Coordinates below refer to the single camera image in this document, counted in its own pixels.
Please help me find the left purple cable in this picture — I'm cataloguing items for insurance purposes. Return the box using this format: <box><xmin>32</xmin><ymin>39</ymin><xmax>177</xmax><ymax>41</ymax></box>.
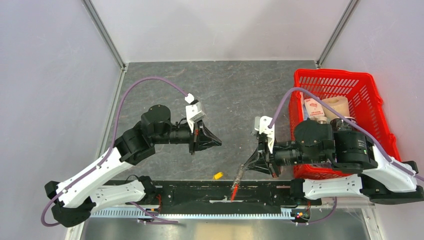
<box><xmin>40</xmin><ymin>76</ymin><xmax>190</xmax><ymax>228</ymax></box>

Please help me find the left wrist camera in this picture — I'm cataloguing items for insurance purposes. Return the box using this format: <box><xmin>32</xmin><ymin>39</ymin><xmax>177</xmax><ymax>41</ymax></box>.
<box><xmin>184</xmin><ymin>93</ymin><xmax>206</xmax><ymax>133</ymax></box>

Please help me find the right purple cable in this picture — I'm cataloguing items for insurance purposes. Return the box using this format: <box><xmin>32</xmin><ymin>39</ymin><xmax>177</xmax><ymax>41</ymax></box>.
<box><xmin>267</xmin><ymin>87</ymin><xmax>424</xmax><ymax>182</ymax></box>

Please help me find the white cable duct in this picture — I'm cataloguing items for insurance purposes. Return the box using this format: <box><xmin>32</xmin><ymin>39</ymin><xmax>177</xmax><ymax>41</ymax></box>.
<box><xmin>91</xmin><ymin>207</ymin><xmax>305</xmax><ymax>221</ymax></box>

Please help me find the yellow tagged key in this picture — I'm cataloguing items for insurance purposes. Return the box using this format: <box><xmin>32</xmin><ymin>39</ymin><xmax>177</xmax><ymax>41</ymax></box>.
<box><xmin>212</xmin><ymin>171</ymin><xmax>224</xmax><ymax>181</ymax></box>

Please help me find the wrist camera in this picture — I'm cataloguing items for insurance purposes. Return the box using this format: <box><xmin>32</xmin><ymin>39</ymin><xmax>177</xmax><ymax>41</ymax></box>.
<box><xmin>252</xmin><ymin>115</ymin><xmax>276</xmax><ymax>154</ymax></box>
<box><xmin>184</xmin><ymin>93</ymin><xmax>206</xmax><ymax>133</ymax></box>

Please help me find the right aluminium frame post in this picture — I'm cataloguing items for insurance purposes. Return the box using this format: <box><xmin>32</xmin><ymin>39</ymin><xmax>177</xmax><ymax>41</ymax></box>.
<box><xmin>315</xmin><ymin>0</ymin><xmax>360</xmax><ymax>69</ymax></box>

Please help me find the toilet paper roll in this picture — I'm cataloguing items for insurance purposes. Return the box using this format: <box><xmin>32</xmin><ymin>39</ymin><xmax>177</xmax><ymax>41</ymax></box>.
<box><xmin>322</xmin><ymin>96</ymin><xmax>351</xmax><ymax>121</ymax></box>

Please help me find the left aluminium frame post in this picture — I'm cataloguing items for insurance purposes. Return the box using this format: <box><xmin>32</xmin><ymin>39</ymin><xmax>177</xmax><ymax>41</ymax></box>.
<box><xmin>81</xmin><ymin>0</ymin><xmax>127</xmax><ymax>70</ymax></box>

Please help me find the white red carton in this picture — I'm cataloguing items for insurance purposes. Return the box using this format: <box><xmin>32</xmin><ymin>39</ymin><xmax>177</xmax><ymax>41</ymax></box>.
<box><xmin>303</xmin><ymin>98</ymin><xmax>325</xmax><ymax>120</ymax></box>

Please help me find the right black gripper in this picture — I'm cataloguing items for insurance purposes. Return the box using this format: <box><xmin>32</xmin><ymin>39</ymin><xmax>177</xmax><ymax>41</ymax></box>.
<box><xmin>242</xmin><ymin>133</ymin><xmax>327</xmax><ymax>178</ymax></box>

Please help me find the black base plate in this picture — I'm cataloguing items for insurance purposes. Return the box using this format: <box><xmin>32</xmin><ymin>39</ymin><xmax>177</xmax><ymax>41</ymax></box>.
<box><xmin>99</xmin><ymin>180</ymin><xmax>323</xmax><ymax>216</ymax></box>

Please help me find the aluminium frame post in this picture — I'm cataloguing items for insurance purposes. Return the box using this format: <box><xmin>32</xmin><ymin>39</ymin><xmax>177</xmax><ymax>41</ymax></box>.
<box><xmin>81</xmin><ymin>0</ymin><xmax>127</xmax><ymax>70</ymax></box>
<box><xmin>315</xmin><ymin>0</ymin><xmax>360</xmax><ymax>69</ymax></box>

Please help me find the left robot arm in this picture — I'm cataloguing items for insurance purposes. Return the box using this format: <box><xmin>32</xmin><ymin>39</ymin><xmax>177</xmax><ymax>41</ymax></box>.
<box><xmin>44</xmin><ymin>103</ymin><xmax>222</xmax><ymax>228</ymax></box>

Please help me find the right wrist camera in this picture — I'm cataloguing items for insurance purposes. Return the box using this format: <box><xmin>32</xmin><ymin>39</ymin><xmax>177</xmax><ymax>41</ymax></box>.
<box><xmin>252</xmin><ymin>115</ymin><xmax>276</xmax><ymax>154</ymax></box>

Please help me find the red plastic basket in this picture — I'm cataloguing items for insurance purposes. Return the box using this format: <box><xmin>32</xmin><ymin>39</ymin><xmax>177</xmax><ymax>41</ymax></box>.
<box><xmin>288</xmin><ymin>69</ymin><xmax>402</xmax><ymax>180</ymax></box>

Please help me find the purple cable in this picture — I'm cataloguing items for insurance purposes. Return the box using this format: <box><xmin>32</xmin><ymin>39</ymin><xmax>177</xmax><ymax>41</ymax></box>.
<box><xmin>267</xmin><ymin>87</ymin><xmax>424</xmax><ymax>182</ymax></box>
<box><xmin>40</xmin><ymin>76</ymin><xmax>190</xmax><ymax>228</ymax></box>

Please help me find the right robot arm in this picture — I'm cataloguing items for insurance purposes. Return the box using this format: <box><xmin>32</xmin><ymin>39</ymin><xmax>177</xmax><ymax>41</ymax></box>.
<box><xmin>244</xmin><ymin>119</ymin><xmax>424</xmax><ymax>205</ymax></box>

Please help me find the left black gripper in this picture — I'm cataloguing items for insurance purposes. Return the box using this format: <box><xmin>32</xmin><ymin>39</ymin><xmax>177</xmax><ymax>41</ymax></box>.
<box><xmin>152</xmin><ymin>119</ymin><xmax>222</xmax><ymax>155</ymax></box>

